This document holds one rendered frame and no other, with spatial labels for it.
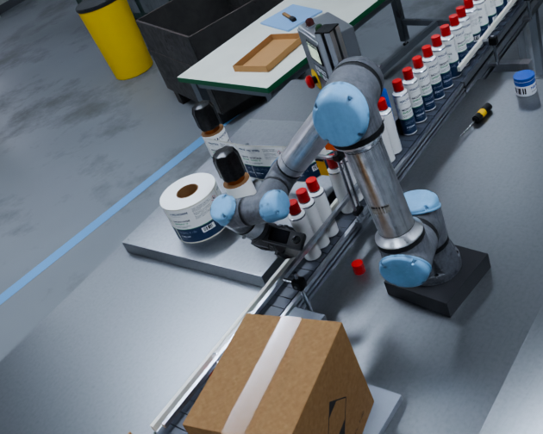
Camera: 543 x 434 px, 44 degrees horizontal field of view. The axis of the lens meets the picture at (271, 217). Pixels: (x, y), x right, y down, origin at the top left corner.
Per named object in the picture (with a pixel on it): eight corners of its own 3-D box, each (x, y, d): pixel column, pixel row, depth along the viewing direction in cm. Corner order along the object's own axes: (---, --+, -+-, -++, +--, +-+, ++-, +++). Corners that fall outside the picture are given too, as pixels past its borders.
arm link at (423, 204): (452, 221, 175) (441, 180, 168) (443, 257, 166) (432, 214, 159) (407, 224, 181) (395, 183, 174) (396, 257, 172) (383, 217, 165)
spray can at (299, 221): (311, 248, 203) (290, 195, 191) (325, 251, 199) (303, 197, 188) (302, 260, 200) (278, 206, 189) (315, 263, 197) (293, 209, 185)
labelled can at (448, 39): (464, 71, 254) (453, 21, 243) (458, 79, 252) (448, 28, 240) (451, 72, 258) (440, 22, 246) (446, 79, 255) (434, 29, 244)
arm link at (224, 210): (232, 218, 165) (205, 223, 170) (258, 232, 174) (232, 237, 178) (234, 189, 168) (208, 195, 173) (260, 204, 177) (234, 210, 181)
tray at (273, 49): (272, 40, 372) (271, 34, 370) (306, 39, 356) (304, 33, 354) (234, 71, 354) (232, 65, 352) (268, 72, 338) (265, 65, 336)
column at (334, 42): (387, 226, 207) (323, 23, 170) (400, 228, 204) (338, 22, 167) (380, 235, 204) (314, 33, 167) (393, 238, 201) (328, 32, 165)
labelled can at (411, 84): (416, 115, 242) (403, 65, 230) (429, 116, 238) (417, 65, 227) (409, 124, 239) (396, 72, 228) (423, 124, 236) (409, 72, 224)
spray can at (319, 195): (328, 226, 208) (308, 173, 197) (342, 229, 205) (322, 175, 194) (320, 237, 206) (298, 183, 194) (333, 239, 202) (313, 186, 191)
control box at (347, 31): (346, 72, 194) (327, 10, 183) (372, 90, 180) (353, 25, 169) (315, 88, 193) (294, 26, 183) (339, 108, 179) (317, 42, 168)
